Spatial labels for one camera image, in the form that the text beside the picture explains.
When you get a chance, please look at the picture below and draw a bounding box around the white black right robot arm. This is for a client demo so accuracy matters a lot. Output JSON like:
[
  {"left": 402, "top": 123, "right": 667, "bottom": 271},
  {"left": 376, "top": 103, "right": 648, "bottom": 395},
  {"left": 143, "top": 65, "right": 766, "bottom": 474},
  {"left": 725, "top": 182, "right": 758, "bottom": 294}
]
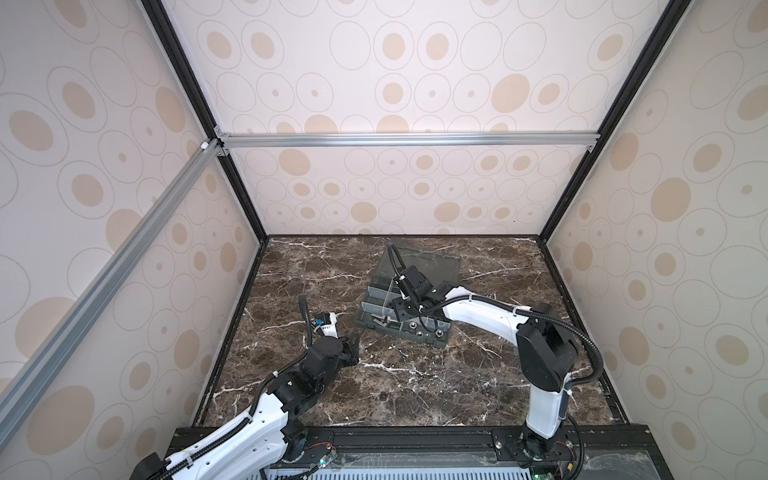
[{"left": 392, "top": 265, "right": 578, "bottom": 440}]

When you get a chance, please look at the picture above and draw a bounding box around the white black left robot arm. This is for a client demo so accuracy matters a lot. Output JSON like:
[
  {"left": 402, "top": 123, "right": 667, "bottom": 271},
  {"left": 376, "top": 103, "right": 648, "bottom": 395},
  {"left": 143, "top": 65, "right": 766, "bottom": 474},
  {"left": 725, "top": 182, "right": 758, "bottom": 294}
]
[{"left": 130, "top": 334, "right": 359, "bottom": 479}]

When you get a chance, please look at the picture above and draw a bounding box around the clear plastic organizer box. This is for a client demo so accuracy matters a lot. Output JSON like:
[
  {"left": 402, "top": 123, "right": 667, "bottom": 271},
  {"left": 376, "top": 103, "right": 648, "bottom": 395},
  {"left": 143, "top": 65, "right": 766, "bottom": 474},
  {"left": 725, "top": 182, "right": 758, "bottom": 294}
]
[{"left": 355, "top": 243, "right": 461, "bottom": 348}]

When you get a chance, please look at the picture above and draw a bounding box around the aluminium crossbar back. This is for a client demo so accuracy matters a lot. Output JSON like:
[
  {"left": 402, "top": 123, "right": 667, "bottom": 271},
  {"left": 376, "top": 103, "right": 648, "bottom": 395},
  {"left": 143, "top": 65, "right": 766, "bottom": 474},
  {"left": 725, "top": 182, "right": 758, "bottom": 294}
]
[{"left": 220, "top": 131, "right": 600, "bottom": 149}]

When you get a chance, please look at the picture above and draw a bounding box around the aluminium crossbar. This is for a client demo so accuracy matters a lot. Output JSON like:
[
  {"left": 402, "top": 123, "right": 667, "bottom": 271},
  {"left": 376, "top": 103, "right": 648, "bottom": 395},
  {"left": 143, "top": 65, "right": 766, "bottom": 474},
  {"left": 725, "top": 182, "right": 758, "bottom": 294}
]
[
  {"left": 220, "top": 131, "right": 600, "bottom": 149},
  {"left": 1, "top": 138, "right": 223, "bottom": 448}
]

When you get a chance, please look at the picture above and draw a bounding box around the aluminium crossbar left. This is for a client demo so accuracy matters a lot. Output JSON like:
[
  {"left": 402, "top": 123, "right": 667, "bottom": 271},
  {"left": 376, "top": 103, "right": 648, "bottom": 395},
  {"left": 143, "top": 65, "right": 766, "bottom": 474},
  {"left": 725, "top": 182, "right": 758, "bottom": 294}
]
[{"left": 1, "top": 138, "right": 223, "bottom": 448}]

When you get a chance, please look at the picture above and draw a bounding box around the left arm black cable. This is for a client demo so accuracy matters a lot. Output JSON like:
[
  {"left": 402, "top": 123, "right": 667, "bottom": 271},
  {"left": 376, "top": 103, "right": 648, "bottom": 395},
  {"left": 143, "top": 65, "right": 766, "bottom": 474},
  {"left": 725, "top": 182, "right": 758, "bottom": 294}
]
[{"left": 149, "top": 293, "right": 316, "bottom": 480}]

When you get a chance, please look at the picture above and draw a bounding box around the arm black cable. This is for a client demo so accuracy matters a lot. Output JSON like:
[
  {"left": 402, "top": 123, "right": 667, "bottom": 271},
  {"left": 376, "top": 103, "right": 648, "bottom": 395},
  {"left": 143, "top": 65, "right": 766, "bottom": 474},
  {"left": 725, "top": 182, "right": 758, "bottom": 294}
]
[
  {"left": 386, "top": 242, "right": 605, "bottom": 480},
  {"left": 149, "top": 293, "right": 316, "bottom": 480}
]

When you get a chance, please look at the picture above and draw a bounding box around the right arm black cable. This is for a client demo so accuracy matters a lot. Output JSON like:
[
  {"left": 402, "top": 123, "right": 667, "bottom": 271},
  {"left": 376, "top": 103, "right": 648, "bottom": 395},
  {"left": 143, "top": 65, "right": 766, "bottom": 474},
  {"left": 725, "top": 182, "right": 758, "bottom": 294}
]
[{"left": 386, "top": 242, "right": 605, "bottom": 480}]

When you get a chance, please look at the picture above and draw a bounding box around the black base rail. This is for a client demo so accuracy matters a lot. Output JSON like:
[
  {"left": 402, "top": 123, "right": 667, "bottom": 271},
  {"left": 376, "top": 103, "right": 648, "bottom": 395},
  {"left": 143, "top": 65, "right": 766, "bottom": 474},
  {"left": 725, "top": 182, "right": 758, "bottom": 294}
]
[{"left": 155, "top": 424, "right": 676, "bottom": 480}]

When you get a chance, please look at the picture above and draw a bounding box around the black corner frame post left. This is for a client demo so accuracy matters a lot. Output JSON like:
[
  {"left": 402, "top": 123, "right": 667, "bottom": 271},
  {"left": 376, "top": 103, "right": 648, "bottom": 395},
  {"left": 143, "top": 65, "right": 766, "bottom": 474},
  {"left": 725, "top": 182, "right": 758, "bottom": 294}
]
[{"left": 140, "top": 0, "right": 269, "bottom": 243}]

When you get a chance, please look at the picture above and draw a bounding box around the black corner frame post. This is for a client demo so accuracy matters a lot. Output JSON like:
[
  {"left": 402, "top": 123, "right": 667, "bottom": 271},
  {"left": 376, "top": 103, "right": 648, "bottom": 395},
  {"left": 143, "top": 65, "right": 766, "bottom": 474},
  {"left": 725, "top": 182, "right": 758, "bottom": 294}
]
[
  {"left": 538, "top": 0, "right": 692, "bottom": 246},
  {"left": 140, "top": 0, "right": 269, "bottom": 243}
]

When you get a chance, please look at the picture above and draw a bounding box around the black corner frame post right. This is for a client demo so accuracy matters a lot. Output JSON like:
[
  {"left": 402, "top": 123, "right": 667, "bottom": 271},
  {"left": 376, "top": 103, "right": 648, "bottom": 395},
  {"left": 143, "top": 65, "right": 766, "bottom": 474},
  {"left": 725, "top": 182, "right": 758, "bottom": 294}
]
[{"left": 538, "top": 0, "right": 692, "bottom": 246}]

